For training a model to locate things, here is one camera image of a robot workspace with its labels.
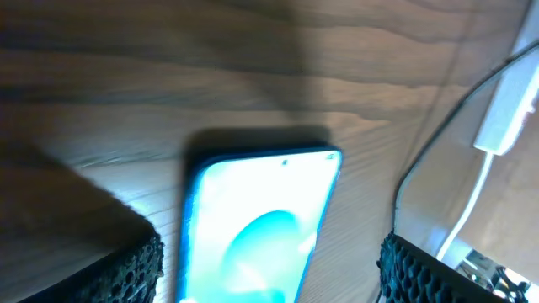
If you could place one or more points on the white power strip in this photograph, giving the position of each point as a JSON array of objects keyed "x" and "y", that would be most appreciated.
[{"x": 511, "y": 103}]

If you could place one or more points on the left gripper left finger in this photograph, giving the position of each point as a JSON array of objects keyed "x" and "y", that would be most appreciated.
[{"x": 129, "y": 275}]

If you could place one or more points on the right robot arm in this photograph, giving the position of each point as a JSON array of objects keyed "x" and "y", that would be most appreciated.
[{"x": 497, "y": 279}]

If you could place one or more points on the blue Galaxy smartphone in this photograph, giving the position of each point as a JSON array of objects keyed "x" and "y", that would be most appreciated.
[{"x": 250, "y": 223}]

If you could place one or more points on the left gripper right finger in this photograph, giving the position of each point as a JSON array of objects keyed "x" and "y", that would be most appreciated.
[{"x": 408, "y": 274}]

